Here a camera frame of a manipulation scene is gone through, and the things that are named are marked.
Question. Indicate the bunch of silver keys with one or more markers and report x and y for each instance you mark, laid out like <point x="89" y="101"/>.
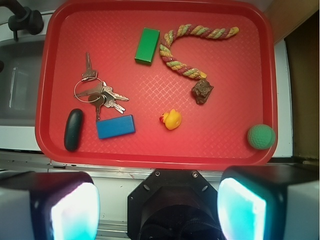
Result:
<point x="102" y="95"/>

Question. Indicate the green foam ball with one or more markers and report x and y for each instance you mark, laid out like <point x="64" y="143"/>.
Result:
<point x="261" y="136"/>

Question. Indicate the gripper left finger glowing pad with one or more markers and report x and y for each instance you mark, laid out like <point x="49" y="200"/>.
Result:
<point x="48" y="206"/>

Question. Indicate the dark brown rock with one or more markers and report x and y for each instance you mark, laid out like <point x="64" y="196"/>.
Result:
<point x="201" y="91"/>

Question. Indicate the yellow rubber duck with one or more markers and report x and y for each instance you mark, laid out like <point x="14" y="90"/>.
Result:
<point x="171" y="120"/>

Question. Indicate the red plastic tray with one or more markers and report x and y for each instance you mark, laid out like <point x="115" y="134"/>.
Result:
<point x="211" y="136"/>

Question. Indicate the blue wooden block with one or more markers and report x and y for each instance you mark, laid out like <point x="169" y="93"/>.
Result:
<point x="115" y="127"/>

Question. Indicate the black faucet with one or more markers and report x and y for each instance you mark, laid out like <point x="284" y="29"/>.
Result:
<point x="23" y="18"/>

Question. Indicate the green wooden block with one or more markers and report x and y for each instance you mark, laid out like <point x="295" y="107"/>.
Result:
<point x="147" y="46"/>

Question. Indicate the grey sink basin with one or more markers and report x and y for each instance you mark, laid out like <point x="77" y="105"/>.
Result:
<point x="20" y="66"/>

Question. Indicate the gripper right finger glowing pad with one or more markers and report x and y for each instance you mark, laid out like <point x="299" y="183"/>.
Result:
<point x="270" y="202"/>

